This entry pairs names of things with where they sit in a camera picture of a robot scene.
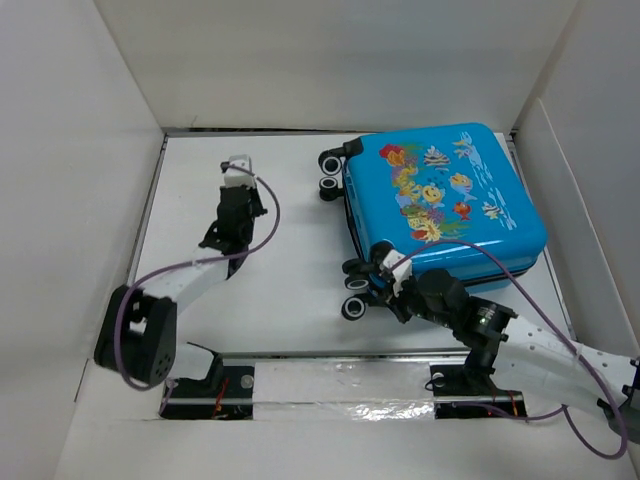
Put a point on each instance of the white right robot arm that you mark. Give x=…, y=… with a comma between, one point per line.
x=516, y=354

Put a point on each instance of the aluminium mounting rail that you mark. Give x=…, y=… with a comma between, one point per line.
x=455, y=356

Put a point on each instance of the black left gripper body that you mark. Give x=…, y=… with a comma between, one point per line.
x=257, y=210

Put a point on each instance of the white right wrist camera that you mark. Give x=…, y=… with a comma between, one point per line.
x=395, y=268

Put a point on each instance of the blue hard-shell suitcase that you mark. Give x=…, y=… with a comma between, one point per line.
x=447, y=196

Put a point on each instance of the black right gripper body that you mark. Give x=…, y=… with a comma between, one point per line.
x=411, y=302

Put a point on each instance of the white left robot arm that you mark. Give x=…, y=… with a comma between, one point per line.
x=139, y=330

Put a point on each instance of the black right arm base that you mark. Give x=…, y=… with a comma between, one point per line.
x=458, y=395

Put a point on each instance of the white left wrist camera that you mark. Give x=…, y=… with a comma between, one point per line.
x=237, y=172

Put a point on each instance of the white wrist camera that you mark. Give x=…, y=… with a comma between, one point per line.
x=237, y=172
x=395, y=268

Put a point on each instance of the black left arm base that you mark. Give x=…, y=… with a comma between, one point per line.
x=230, y=399

